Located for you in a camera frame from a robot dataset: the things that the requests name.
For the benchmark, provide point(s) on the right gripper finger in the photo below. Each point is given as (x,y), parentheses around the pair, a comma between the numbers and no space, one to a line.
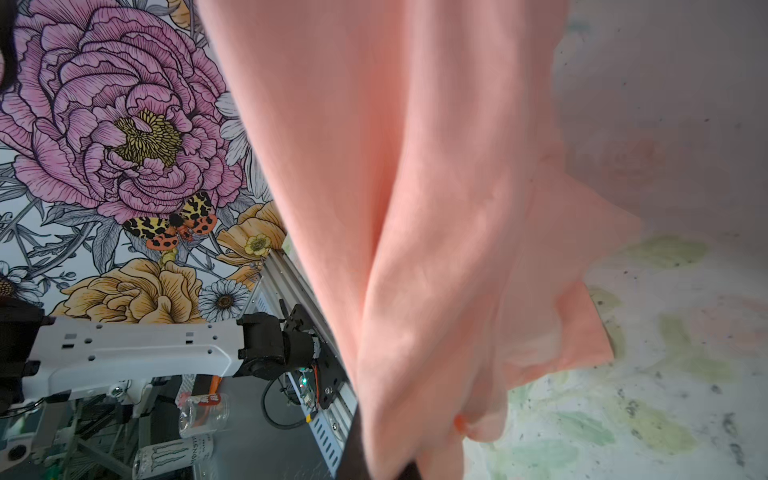
(352,464)

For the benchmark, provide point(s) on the pink printed t-shirt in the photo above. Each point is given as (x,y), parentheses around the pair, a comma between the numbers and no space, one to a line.
(413,152)

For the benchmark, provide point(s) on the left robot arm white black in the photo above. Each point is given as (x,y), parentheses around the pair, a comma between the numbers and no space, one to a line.
(47,358)

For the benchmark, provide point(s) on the monster energy drink can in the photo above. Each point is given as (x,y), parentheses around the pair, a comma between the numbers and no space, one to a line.
(158,459)

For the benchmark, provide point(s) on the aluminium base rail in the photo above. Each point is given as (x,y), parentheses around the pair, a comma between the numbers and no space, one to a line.
(321,388)

